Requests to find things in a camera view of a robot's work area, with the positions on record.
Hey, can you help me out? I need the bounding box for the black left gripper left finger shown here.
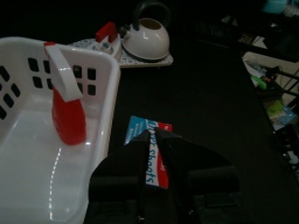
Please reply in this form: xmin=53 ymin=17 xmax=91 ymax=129
xmin=88 ymin=129 xmax=152 ymax=224

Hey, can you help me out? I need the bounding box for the blue dryer sheets box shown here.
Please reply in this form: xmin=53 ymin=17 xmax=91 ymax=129
xmin=123 ymin=115 xmax=173 ymax=190

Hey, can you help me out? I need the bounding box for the red and white spray bottle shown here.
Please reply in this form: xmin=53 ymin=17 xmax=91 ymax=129
xmin=43 ymin=41 xmax=88 ymax=146

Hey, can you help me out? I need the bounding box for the red and white toy iron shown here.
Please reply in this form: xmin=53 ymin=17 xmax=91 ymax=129
xmin=91 ymin=21 xmax=123 ymax=60

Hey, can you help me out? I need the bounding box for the green and blue clutter pile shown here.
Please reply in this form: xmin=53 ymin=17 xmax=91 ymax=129
xmin=243 ymin=56 xmax=299 ymax=130

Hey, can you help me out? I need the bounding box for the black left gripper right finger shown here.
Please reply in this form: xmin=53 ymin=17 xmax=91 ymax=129
xmin=153 ymin=127 xmax=240 ymax=224

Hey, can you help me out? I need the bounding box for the patterned tray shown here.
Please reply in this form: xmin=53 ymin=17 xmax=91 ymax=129
xmin=68 ymin=38 xmax=175 ymax=69

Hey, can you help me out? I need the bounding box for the white plastic laundry basket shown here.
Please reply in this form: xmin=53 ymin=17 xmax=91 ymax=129
xmin=0 ymin=36 xmax=121 ymax=224

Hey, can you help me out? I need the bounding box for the white toy kettle black handle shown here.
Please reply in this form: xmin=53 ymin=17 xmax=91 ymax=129
xmin=117 ymin=1 xmax=173 ymax=63

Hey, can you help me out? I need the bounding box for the black metal shelf rack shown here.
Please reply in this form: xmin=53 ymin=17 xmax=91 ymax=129
xmin=193 ymin=5 xmax=299 ymax=97

